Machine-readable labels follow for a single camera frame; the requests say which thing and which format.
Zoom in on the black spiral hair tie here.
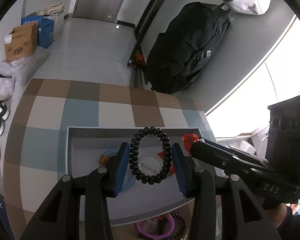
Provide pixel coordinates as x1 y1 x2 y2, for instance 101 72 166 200
128 126 173 185
168 213 190 240

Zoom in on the red hair clip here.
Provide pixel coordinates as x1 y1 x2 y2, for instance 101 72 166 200
182 134 199 158

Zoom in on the purple ring bracelet with charm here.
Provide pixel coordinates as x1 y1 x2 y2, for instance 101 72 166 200
135 214 176 240

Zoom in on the white round jewelry piece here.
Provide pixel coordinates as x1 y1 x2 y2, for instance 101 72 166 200
139 154 162 176

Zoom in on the person's right hand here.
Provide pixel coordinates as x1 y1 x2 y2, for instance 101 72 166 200
265 203 300 228

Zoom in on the grey rectangular storage box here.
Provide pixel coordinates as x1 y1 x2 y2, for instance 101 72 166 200
64 126 216 228

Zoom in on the checkered table cloth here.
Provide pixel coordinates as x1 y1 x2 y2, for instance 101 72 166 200
3 79 215 239

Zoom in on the black backpack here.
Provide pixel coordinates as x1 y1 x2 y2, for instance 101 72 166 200
145 2 231 94

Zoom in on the black coat rack stand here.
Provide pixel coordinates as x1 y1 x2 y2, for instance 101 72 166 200
127 0 165 66

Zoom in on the white plastic parcel bag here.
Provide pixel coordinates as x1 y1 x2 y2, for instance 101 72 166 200
0 77 15 101

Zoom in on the grey plastic parcel bag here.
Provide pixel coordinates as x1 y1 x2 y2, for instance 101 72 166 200
0 47 49 86

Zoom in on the brown cardboard box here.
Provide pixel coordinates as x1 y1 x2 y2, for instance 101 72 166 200
4 22 38 61

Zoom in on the blue cardboard box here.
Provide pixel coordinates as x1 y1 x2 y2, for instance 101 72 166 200
21 15 54 49

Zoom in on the cream tote bag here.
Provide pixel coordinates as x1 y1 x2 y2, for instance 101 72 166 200
38 2 65 16

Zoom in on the blue ring with yellow charm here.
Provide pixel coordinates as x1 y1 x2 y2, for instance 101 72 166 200
98 147 137 193

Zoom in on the black camera box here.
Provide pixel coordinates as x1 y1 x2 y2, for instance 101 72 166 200
266 95 300 179

